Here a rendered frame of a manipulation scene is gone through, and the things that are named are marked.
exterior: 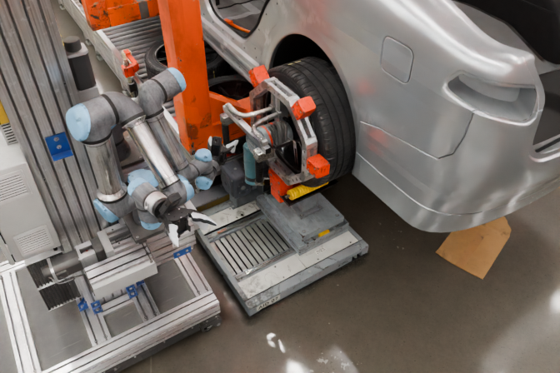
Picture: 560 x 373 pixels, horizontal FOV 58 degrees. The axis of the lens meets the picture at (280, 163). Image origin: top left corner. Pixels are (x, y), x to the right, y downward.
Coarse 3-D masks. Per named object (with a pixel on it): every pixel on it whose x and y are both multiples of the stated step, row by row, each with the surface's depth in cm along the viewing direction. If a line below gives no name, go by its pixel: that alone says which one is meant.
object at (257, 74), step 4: (252, 68) 257; (256, 68) 258; (260, 68) 259; (264, 68) 260; (248, 72) 262; (252, 72) 258; (256, 72) 258; (260, 72) 259; (264, 72) 260; (252, 76) 260; (256, 76) 257; (260, 76) 258; (264, 76) 259; (268, 76) 260; (252, 80) 261; (256, 80) 258; (260, 80) 258; (252, 84) 262; (256, 84) 260
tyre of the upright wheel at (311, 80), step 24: (288, 72) 246; (312, 72) 244; (336, 72) 246; (264, 96) 276; (312, 96) 236; (336, 96) 240; (312, 120) 240; (336, 120) 238; (336, 144) 241; (336, 168) 249
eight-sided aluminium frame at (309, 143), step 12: (264, 84) 251; (276, 84) 251; (252, 96) 268; (276, 96) 245; (288, 96) 243; (252, 108) 274; (288, 108) 238; (252, 120) 280; (300, 132) 237; (312, 132) 238; (312, 144) 238; (276, 156) 284; (276, 168) 276; (288, 168) 276; (288, 180) 267; (300, 180) 255
